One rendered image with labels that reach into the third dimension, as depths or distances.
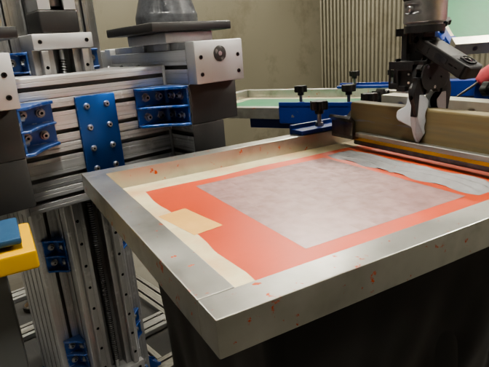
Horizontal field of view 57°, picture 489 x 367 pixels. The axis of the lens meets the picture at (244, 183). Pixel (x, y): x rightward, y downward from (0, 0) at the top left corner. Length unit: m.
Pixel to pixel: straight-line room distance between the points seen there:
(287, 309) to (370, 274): 0.10
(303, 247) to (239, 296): 0.18
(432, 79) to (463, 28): 1.36
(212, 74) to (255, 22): 4.20
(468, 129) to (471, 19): 1.50
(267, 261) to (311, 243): 0.07
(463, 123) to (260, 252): 0.47
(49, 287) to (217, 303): 0.94
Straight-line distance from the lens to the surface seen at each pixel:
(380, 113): 1.00
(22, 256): 0.69
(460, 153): 0.87
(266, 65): 5.31
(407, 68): 0.92
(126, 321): 1.34
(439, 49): 0.89
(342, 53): 5.81
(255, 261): 0.54
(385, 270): 0.48
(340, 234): 0.60
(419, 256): 0.51
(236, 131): 5.04
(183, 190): 0.83
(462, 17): 2.35
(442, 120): 0.90
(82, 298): 1.26
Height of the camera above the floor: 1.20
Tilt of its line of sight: 17 degrees down
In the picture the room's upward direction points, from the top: 4 degrees counter-clockwise
